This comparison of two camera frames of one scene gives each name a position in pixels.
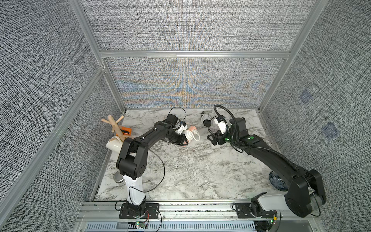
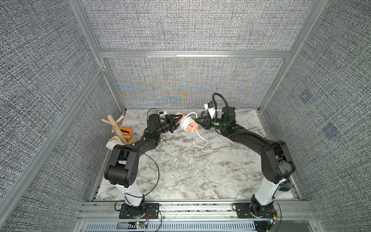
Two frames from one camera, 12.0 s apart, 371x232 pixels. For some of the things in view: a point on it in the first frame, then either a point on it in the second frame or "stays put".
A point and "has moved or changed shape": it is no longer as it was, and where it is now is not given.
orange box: [128, 129] stays put
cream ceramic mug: [115, 144] stays put
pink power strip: [191, 128] has moved or changed shape
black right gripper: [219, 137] -> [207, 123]
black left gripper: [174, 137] -> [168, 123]
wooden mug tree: [115, 127] stays put
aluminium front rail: [108, 211] stays put
